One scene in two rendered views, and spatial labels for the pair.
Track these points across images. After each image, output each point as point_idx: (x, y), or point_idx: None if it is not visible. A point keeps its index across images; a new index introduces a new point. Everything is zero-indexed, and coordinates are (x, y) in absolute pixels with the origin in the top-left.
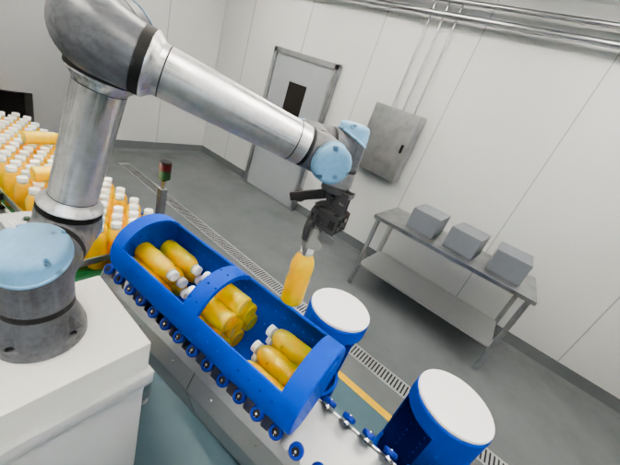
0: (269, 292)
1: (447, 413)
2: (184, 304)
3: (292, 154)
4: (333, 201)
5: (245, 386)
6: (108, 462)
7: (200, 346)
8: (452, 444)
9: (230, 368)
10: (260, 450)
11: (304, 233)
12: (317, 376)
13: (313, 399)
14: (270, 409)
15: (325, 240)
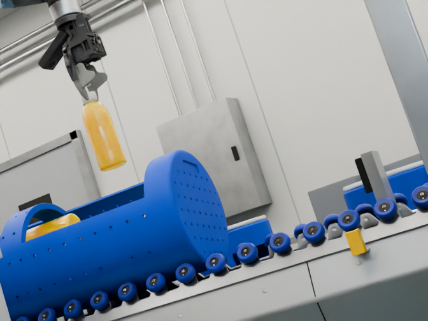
0: (95, 200)
1: None
2: (0, 249)
3: None
4: (75, 30)
5: (113, 239)
6: None
7: (46, 270)
8: (401, 183)
9: (87, 244)
10: (187, 313)
11: (71, 72)
12: (167, 158)
13: (194, 207)
14: (149, 226)
15: (100, 80)
